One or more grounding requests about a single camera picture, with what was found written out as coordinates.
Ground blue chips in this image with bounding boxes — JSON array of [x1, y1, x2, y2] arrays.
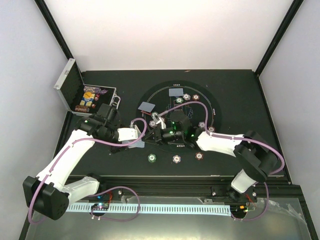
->
[[198, 121, 206, 128], [182, 93, 191, 101], [149, 120, 157, 128]]

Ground blue playing card deck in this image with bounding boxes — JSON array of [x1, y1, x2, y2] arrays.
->
[[122, 139, 145, 149]]

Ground orange black poker chip stack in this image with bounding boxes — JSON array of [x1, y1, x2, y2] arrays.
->
[[195, 152, 204, 160]]

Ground blue white poker chip stack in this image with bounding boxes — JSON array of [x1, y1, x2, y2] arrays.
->
[[172, 155, 181, 164]]

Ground green poker chip stack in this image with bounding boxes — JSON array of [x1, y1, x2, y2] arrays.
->
[[147, 153, 157, 163]]

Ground blue card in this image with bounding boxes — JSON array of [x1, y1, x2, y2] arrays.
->
[[168, 88, 184, 97], [138, 101, 156, 113]]

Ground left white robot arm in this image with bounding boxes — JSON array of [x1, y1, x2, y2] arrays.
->
[[22, 104, 121, 224]]

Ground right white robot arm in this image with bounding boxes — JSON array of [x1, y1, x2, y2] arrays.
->
[[144, 127, 284, 202]]

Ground round black poker mat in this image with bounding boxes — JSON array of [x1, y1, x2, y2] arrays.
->
[[136, 80, 222, 157]]

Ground brown chip row in case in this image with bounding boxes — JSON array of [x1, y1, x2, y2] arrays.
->
[[75, 105, 90, 113]]

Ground yellow blue card box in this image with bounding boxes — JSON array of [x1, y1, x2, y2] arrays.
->
[[79, 91, 96, 107]]

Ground aluminium poker case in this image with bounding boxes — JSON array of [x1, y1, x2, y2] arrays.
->
[[54, 58, 121, 116]]

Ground purple chip row in case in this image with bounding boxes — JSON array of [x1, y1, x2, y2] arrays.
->
[[83, 85, 108, 95]]

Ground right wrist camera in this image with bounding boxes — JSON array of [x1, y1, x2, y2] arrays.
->
[[169, 110, 192, 132]]

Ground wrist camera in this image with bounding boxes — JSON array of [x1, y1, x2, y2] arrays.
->
[[117, 125, 139, 142], [169, 110, 192, 132]]

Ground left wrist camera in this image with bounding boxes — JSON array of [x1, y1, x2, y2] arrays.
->
[[117, 125, 139, 142]]

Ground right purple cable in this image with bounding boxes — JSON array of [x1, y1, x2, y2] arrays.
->
[[156, 101, 286, 222]]

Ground purple cable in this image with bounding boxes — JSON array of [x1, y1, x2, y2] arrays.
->
[[156, 101, 286, 222], [27, 117, 147, 225]]

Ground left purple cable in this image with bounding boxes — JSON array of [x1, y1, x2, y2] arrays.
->
[[27, 117, 147, 225]]

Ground white slotted cable duct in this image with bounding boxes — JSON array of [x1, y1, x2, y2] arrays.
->
[[66, 202, 231, 217]]

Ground black aluminium rail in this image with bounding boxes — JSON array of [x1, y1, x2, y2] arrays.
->
[[97, 176, 305, 205]]

